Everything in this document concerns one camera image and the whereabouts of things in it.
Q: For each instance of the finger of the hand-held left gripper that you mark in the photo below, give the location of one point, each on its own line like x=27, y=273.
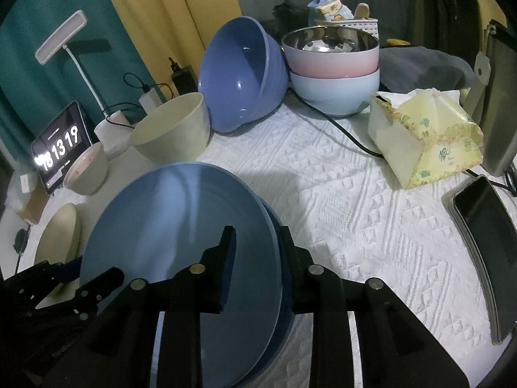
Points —
x=97, y=291
x=70, y=268

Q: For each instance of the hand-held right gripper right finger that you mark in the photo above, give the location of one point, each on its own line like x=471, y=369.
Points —
x=287, y=266

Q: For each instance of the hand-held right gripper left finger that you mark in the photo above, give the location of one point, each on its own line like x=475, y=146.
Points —
x=228, y=266

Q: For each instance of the beige plate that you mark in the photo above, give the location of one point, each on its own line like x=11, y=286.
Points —
x=56, y=234

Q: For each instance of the light blue plate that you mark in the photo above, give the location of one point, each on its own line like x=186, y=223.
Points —
x=161, y=218

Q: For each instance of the beige bowl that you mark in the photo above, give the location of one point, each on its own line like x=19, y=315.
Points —
x=177, y=129

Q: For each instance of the dark blue plate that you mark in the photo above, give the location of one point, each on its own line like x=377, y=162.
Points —
x=238, y=68

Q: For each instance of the white textured tablecloth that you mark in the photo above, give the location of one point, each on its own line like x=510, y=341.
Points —
x=323, y=210

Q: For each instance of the cardboard box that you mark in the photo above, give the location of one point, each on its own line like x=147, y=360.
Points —
x=34, y=206

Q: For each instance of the small white box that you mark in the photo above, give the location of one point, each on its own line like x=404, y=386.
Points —
x=27, y=184

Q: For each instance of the small white pink-lined bowl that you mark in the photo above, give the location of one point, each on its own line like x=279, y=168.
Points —
x=87, y=171

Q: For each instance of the tablet with clock display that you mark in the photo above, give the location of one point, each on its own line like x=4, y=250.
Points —
x=60, y=141

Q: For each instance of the light blue bowl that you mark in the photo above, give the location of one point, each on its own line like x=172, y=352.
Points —
x=335, y=93

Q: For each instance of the teal curtain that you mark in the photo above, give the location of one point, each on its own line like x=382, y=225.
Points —
x=48, y=89

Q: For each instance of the black tablet device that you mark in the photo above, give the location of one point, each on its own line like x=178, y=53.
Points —
x=472, y=283

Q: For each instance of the yellow tissue pack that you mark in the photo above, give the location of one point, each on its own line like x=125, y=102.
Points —
x=428, y=137

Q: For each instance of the pink steel-lined bowl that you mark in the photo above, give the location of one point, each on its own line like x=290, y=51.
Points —
x=335, y=64

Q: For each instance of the white desk lamp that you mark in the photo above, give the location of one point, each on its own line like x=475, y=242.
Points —
x=60, y=38

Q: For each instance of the grey cloth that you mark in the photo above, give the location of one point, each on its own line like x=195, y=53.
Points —
x=424, y=66

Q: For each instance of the white perforated basket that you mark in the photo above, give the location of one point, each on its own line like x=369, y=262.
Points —
x=359, y=28

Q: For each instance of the yellow curtain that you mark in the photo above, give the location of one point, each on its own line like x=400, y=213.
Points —
x=161, y=16

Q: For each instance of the silver metal flask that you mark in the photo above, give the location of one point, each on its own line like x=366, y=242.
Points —
x=499, y=101

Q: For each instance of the dark chair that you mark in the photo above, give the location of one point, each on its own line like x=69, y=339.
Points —
x=375, y=4

